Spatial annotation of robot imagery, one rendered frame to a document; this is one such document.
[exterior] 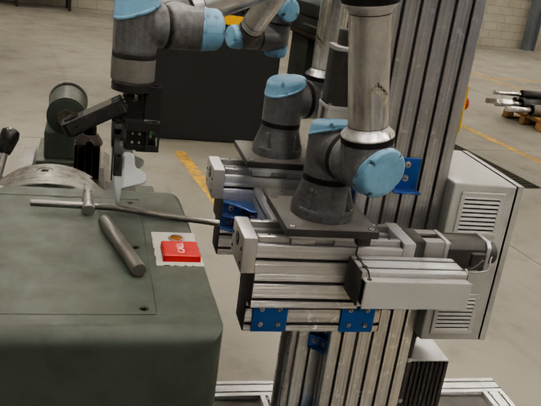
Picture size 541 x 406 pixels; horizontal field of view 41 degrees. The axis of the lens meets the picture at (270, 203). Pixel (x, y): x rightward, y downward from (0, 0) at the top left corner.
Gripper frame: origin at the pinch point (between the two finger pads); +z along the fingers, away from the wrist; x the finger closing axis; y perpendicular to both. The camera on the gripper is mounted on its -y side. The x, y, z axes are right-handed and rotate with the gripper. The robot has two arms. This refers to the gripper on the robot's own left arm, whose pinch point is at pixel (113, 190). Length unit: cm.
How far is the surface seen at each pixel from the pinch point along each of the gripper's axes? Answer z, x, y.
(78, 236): 4.1, -11.9, -5.7
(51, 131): 28, 135, -17
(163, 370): 9.8, -43.1, 6.0
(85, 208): 2.7, -2.7, -4.7
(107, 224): 2.1, -11.1, -1.1
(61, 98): 15, 135, -14
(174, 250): 3.0, -19.4, 9.3
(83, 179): 7.4, 26.6, -5.4
